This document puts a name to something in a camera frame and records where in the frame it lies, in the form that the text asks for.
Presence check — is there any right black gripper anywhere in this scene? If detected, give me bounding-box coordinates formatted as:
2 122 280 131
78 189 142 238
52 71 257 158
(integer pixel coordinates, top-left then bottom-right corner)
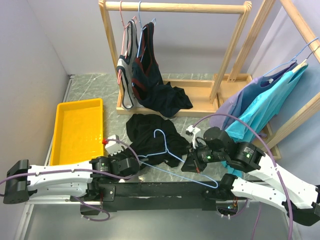
181 140 227 173

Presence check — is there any blue wire hanger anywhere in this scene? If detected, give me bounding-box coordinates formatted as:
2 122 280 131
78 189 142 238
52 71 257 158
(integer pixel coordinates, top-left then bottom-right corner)
136 128 219 189

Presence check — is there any black tank top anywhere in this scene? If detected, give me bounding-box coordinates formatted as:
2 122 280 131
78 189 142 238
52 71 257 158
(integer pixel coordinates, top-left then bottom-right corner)
126 114 189 168

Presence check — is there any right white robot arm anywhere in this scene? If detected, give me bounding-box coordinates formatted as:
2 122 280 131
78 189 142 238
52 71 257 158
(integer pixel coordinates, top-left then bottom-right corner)
181 125 320 226

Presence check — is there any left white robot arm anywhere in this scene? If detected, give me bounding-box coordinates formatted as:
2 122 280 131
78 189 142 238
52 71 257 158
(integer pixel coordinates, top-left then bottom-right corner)
1 153 140 205

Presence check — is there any navy red-trimmed tank top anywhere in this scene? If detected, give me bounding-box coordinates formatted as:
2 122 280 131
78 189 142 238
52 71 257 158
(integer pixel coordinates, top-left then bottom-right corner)
131 22 193 118

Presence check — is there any white grey tank top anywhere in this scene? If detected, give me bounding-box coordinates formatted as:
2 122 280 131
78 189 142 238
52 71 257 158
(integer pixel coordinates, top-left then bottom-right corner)
116 19 138 110

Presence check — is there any blue hanger on right rack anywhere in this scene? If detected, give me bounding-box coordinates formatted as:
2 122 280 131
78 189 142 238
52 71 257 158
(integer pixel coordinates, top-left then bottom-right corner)
263 37 319 76

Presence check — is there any blue hanger with navy top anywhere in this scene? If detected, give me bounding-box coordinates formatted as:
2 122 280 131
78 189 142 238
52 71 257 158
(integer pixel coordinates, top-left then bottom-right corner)
136 1 154 64

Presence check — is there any wooden hanger on right rack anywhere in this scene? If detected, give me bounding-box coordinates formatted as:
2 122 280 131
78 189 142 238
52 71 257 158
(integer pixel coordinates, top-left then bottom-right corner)
291 59 308 73

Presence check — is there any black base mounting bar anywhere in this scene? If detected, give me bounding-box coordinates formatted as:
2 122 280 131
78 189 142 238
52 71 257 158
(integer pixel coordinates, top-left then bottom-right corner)
80 181 236 212

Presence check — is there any yellow plastic tray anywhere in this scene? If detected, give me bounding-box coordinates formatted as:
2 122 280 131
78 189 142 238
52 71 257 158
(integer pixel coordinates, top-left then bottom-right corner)
50 98 104 166

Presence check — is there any purple shirt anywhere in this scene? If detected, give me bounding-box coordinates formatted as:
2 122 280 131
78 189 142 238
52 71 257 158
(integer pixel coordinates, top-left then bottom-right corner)
209 62 298 136

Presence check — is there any wooden clothes rack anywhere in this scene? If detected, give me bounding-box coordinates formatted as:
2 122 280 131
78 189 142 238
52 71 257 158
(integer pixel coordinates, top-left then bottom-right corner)
98 0 252 117
209 0 320 159

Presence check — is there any turquoise shirt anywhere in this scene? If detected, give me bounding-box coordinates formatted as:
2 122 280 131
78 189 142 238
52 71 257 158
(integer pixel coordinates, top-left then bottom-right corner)
219 63 308 176

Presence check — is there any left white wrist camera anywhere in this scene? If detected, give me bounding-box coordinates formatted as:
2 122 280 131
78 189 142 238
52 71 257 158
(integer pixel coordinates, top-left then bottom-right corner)
102 134 125 156

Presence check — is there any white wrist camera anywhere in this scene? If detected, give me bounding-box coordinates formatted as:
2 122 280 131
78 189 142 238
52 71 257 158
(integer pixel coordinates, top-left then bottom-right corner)
185 125 202 149
102 134 125 156

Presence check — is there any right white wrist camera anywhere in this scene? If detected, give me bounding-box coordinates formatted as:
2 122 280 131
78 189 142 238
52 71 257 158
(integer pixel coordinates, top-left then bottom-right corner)
185 125 202 149

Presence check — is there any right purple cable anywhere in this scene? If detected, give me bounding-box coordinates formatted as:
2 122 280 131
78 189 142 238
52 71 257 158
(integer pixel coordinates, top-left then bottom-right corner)
193 113 295 240

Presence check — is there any pink wire hanger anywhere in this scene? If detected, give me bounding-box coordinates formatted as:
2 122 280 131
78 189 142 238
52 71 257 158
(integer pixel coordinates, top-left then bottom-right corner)
117 0 129 86

